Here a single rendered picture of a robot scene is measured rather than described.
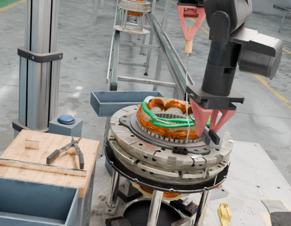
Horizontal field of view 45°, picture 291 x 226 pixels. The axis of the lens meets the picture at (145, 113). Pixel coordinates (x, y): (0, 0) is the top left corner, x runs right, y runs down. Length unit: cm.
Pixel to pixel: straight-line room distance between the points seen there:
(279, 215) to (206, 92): 67
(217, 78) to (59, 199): 38
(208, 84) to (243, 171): 83
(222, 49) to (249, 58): 5
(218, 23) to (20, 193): 48
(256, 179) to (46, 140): 87
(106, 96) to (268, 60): 68
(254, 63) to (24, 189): 49
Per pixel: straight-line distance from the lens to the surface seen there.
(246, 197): 132
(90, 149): 83
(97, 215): 105
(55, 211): 74
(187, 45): 85
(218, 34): 64
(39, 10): 111
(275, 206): 132
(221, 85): 68
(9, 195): 75
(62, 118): 101
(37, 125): 120
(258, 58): 65
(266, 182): 145
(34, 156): 79
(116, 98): 121
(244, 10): 65
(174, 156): 79
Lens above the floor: 148
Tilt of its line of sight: 23 degrees down
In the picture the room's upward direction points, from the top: 9 degrees clockwise
